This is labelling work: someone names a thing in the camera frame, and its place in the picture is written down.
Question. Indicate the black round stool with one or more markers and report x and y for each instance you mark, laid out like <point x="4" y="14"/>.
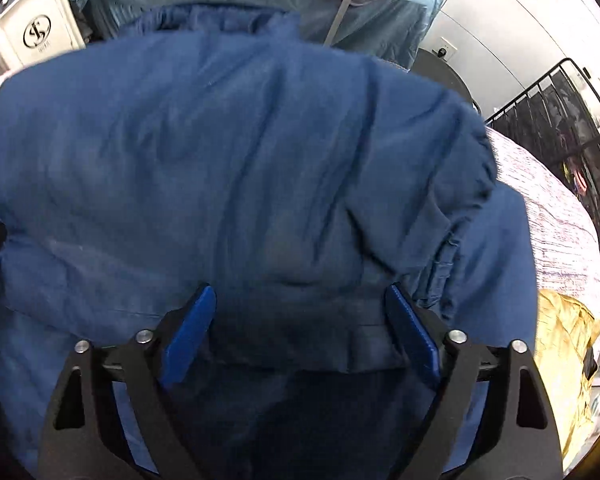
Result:
<point x="445" y="77"/>

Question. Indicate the folded gold shiny cloth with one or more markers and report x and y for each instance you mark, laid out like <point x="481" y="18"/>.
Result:
<point x="572" y="355"/>

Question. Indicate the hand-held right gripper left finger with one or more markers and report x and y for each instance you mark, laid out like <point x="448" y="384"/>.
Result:
<point x="190" y="332"/>

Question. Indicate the white floor machine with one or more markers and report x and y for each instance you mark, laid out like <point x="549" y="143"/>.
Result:
<point x="27" y="20"/>

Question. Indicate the pink speckled mattress cover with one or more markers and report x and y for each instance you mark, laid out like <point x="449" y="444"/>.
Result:
<point x="550" y="220"/>

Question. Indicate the white lamp stand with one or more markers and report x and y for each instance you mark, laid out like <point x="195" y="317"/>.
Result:
<point x="347" y="2"/>

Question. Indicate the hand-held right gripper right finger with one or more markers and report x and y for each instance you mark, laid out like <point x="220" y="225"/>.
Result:
<point x="412" y="335"/>

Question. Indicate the white wall socket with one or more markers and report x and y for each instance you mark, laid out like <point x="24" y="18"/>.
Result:
<point x="447" y="52"/>

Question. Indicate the black metal rack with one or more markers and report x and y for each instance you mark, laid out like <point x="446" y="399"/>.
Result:
<point x="575" y="145"/>

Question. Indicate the navy blue garment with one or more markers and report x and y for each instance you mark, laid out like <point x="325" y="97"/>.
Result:
<point x="240" y="210"/>

